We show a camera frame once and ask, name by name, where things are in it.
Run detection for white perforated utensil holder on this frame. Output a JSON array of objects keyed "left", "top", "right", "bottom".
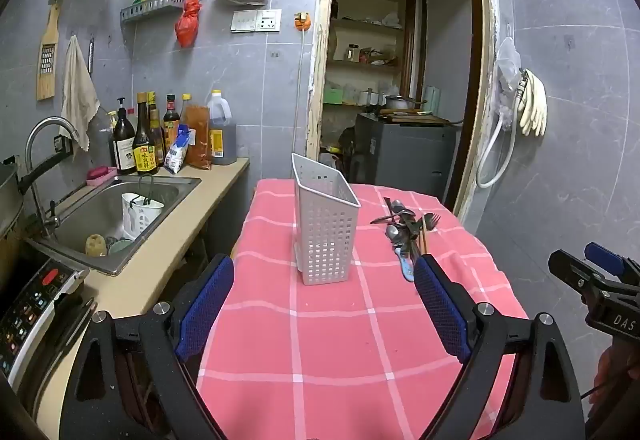
[{"left": 291, "top": 153, "right": 362, "bottom": 287}]

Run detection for grey wall shelf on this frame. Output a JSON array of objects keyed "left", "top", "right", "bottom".
[{"left": 120, "top": 0, "right": 187, "bottom": 24}]

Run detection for steel pot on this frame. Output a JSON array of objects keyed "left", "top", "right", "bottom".
[{"left": 383, "top": 94, "right": 417, "bottom": 112}]

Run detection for brown sauce bottle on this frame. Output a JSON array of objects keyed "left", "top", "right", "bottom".
[{"left": 147, "top": 91, "right": 167, "bottom": 163}]

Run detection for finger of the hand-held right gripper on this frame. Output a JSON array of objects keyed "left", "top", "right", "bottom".
[
  {"left": 585, "top": 243, "right": 640, "bottom": 286},
  {"left": 548, "top": 249, "right": 608, "bottom": 296}
]

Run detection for red plastic bag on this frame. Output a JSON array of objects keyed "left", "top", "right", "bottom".
[{"left": 174, "top": 0, "right": 204, "bottom": 48}]

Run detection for white container in sink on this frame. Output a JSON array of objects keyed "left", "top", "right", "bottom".
[{"left": 121, "top": 192, "right": 165, "bottom": 242}]

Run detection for cooking oil jug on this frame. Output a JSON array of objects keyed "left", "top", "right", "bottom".
[{"left": 206, "top": 90, "right": 238, "bottom": 166}]

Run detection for white wall cable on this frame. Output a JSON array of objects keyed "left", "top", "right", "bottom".
[{"left": 293, "top": 28, "right": 307, "bottom": 156}]

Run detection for cream rubber gloves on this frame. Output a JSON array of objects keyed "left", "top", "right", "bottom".
[{"left": 519, "top": 68, "right": 549, "bottom": 137}]

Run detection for pink checked tablecloth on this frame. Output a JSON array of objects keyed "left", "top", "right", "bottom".
[{"left": 196, "top": 178, "right": 532, "bottom": 440}]

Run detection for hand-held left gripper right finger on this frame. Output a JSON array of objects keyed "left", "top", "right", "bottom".
[{"left": 414, "top": 254, "right": 586, "bottom": 440}]

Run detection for person's right hand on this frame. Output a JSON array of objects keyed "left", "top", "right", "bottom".
[{"left": 591, "top": 337, "right": 640, "bottom": 404}]

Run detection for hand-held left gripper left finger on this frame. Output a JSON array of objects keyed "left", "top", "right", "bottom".
[{"left": 59, "top": 253, "right": 236, "bottom": 440}]

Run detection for wooden grater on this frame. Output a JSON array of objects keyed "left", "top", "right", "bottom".
[{"left": 35, "top": 0, "right": 67, "bottom": 102}]

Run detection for pink soap box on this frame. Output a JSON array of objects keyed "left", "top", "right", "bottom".
[{"left": 85, "top": 165, "right": 117, "bottom": 187}]

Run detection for wooden storage shelf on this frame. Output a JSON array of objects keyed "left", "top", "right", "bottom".
[{"left": 323, "top": 0, "right": 417, "bottom": 108}]

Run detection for yellow loofah sponge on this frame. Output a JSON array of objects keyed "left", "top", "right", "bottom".
[{"left": 84, "top": 233, "right": 109, "bottom": 257}]

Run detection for pile of metal spoons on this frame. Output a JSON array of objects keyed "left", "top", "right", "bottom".
[{"left": 370, "top": 197, "right": 426, "bottom": 261}]

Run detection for beige hanging cloth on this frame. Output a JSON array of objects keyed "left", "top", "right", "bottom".
[{"left": 60, "top": 34, "right": 101, "bottom": 152}]

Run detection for steel sink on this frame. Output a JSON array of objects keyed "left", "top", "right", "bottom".
[{"left": 29, "top": 174, "right": 202, "bottom": 277}]

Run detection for black-capped sauce bottle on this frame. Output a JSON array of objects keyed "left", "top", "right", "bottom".
[{"left": 162, "top": 94, "right": 181, "bottom": 152}]

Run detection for dark pump bottle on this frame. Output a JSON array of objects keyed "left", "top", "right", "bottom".
[{"left": 110, "top": 97, "right": 139, "bottom": 174}]

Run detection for metal faucet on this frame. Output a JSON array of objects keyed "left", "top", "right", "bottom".
[{"left": 24, "top": 116, "right": 81, "bottom": 237}]

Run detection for white hose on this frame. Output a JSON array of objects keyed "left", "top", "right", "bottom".
[{"left": 474, "top": 70, "right": 527, "bottom": 189}]

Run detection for silver cooker appliance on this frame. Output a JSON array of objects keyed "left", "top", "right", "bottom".
[{"left": 0, "top": 257, "right": 92, "bottom": 393}]

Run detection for hanging clear bag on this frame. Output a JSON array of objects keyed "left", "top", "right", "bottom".
[{"left": 492, "top": 37, "right": 524, "bottom": 132}]

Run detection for wooden cutting board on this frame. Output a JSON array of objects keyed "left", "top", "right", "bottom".
[{"left": 379, "top": 112, "right": 452, "bottom": 126}]

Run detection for grey cabinet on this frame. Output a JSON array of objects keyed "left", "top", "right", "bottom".
[{"left": 354, "top": 112, "right": 460, "bottom": 202}]

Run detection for soy sauce bottle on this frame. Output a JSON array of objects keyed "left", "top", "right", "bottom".
[{"left": 131, "top": 92, "right": 160, "bottom": 176}]

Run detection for blue and white bag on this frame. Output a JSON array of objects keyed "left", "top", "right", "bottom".
[{"left": 164, "top": 123, "right": 194, "bottom": 174}]

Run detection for black-handled wok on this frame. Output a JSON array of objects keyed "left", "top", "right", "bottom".
[{"left": 0, "top": 149, "right": 72, "bottom": 237}]

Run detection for white wall socket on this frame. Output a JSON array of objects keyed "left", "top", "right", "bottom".
[{"left": 230, "top": 10, "right": 258, "bottom": 32}]

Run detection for blue-handled utensil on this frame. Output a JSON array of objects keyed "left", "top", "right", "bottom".
[{"left": 394, "top": 246, "right": 417, "bottom": 282}]

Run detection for door frame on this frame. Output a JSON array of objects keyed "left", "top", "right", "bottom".
[{"left": 304, "top": 0, "right": 497, "bottom": 221}]

